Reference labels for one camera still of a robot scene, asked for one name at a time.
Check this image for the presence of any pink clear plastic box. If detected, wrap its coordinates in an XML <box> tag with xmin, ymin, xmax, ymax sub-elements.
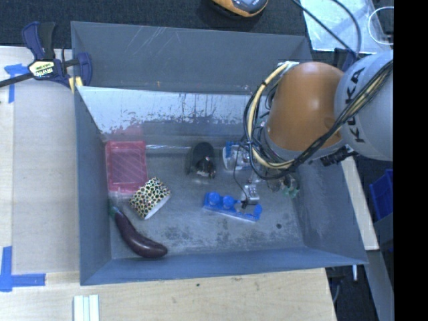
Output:
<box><xmin>104</xmin><ymin>140</ymin><xmax>148</xmax><ymax>195</ymax></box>

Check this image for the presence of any purple toy eggplant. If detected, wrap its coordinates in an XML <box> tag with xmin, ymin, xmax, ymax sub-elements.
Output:
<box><xmin>108</xmin><ymin>205</ymin><xmax>169</xmax><ymax>259</ymax></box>

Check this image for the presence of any grey metal bin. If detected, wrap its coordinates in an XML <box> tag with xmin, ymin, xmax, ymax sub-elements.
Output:
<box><xmin>70</xmin><ymin>21</ymin><xmax>369</xmax><ymax>287</ymax></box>

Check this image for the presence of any blue plastic toy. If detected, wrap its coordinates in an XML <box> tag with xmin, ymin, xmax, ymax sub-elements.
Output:
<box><xmin>202</xmin><ymin>191</ymin><xmax>263</xmax><ymax>223</ymax></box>

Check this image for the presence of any black rounded object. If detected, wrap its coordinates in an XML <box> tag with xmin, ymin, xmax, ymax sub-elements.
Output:
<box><xmin>185</xmin><ymin>141</ymin><xmax>218</xmax><ymax>180</ymax></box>

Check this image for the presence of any black cylinder on white bracket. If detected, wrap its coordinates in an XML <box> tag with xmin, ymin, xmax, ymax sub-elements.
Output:
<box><xmin>320</xmin><ymin>144</ymin><xmax>358</xmax><ymax>168</ymax></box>

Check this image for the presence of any blue and white plastic object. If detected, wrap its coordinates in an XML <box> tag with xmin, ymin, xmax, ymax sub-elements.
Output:
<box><xmin>221</xmin><ymin>140</ymin><xmax>255</xmax><ymax>172</ymax></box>

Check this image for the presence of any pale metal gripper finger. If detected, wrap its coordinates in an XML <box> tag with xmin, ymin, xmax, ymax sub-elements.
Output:
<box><xmin>237</xmin><ymin>183</ymin><xmax>261</xmax><ymax>213</ymax></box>

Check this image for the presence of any pale wood board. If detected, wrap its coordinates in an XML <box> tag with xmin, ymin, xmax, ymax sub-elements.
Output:
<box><xmin>11</xmin><ymin>78</ymin><xmax>83</xmax><ymax>277</ymax></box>

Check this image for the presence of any leopard print tape roll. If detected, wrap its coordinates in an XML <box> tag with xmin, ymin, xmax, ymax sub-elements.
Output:
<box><xmin>128</xmin><ymin>177</ymin><xmax>172</xmax><ymax>221</ymax></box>

